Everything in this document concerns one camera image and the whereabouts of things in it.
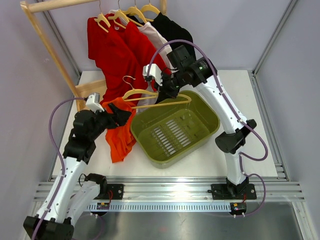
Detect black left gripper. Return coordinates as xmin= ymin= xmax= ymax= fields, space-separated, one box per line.
xmin=89 ymin=102 xmax=131 ymax=141

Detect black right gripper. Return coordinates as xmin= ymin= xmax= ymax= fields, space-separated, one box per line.
xmin=154 ymin=69 xmax=186 ymax=100

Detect orange t shirt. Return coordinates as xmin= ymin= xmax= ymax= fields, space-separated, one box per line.
xmin=101 ymin=97 xmax=136 ymax=164

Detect red t shirt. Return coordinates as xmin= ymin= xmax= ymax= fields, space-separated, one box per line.
xmin=87 ymin=17 xmax=148 ymax=103
xmin=110 ymin=21 xmax=167 ymax=89

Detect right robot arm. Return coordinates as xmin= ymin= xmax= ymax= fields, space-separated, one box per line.
xmin=143 ymin=45 xmax=257 ymax=199

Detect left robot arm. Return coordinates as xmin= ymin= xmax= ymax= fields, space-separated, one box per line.
xmin=23 ymin=103 xmax=132 ymax=240

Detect white t shirt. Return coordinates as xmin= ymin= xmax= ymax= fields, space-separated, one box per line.
xmin=111 ymin=17 xmax=167 ymax=93

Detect black t shirt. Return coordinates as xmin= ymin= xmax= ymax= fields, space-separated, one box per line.
xmin=129 ymin=12 xmax=195 ymax=61

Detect yellow hanger of black shirt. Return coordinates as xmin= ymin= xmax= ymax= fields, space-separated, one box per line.
xmin=140 ymin=0 xmax=161 ymax=16

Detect yellow hanger of white shirt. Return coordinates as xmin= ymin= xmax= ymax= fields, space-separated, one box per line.
xmin=124 ymin=1 xmax=147 ymax=27

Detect olive green plastic basket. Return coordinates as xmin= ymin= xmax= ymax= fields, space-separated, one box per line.
xmin=130 ymin=90 xmax=220 ymax=169

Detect wooden clothes rack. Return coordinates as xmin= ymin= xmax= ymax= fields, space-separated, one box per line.
xmin=20 ymin=1 xmax=169 ymax=98

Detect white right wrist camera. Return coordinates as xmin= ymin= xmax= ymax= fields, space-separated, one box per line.
xmin=142 ymin=63 xmax=163 ymax=86

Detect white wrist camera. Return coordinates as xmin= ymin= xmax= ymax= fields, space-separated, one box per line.
xmin=142 ymin=63 xmax=163 ymax=86
xmin=85 ymin=92 xmax=105 ymax=113

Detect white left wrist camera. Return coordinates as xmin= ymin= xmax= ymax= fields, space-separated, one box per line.
xmin=85 ymin=92 xmax=105 ymax=113

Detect aluminium frame post left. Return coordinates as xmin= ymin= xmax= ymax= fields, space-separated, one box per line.
xmin=34 ymin=11 xmax=81 ymax=82

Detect aluminium frame post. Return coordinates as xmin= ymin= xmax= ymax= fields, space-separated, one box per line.
xmin=34 ymin=11 xmax=81 ymax=82
xmin=252 ymin=0 xmax=299 ymax=77

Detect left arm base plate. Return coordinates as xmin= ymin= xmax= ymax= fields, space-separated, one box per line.
xmin=96 ymin=183 xmax=124 ymax=200

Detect white slotted cable duct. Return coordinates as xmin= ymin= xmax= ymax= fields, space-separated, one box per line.
xmin=84 ymin=202 xmax=231 ymax=213

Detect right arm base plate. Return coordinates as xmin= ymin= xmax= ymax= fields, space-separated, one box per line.
xmin=207 ymin=183 xmax=257 ymax=200

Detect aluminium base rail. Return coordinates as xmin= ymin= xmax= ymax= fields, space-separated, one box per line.
xmin=33 ymin=176 xmax=307 ymax=203

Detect aluminium frame post right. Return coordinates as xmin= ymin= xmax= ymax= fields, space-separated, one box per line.
xmin=252 ymin=0 xmax=299 ymax=77

